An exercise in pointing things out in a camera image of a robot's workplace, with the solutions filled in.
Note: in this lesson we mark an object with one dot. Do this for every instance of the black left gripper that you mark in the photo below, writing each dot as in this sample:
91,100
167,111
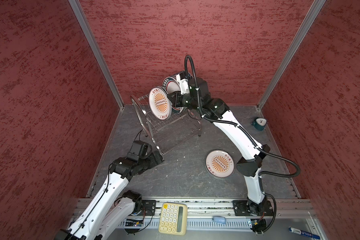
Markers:
153,163

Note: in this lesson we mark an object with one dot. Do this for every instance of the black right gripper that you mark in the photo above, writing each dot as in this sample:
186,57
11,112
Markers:
177,100

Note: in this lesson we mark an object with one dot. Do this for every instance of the stainless steel dish rack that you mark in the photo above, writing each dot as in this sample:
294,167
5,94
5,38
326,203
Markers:
168,134

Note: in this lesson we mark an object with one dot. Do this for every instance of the orange patterned plate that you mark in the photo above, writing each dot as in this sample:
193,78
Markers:
219,164
159,103

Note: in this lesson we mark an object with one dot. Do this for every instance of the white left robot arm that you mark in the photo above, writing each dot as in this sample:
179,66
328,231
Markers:
112,205

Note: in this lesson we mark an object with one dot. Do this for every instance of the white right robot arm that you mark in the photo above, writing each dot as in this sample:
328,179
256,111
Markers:
218,113

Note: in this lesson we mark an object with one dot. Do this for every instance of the red green rimmed plate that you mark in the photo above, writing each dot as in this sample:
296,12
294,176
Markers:
171,85

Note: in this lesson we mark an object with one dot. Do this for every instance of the yellow calculator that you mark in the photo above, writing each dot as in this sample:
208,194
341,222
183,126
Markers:
173,219

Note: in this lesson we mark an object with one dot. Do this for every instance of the left circuit board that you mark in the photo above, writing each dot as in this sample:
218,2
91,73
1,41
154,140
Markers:
134,223

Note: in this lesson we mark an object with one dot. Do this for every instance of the circuit board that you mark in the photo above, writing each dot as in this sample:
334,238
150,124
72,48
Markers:
134,223
254,222

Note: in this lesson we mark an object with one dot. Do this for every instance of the green white alarm clock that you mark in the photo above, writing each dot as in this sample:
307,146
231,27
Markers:
259,123

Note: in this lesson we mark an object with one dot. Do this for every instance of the right circuit board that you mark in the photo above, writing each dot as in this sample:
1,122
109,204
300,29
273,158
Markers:
254,222

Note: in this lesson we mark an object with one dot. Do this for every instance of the blue white marker pen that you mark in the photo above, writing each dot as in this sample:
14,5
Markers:
304,233

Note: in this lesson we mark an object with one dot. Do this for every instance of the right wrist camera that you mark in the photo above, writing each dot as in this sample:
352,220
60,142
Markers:
183,83

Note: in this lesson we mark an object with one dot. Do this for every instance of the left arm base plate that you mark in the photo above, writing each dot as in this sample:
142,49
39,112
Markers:
145,208

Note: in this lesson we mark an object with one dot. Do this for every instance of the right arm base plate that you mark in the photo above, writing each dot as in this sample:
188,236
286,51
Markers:
243,208

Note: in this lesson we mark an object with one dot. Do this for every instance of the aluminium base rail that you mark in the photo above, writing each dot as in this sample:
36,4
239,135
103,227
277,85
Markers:
218,214

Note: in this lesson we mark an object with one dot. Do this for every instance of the aluminium corner post left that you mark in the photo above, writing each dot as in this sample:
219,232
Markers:
84,24

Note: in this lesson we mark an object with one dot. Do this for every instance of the aluminium corner post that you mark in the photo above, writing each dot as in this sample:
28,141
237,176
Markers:
84,24
305,26

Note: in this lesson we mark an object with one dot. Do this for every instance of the aluminium corner post right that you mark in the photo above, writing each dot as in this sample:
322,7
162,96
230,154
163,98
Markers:
305,26

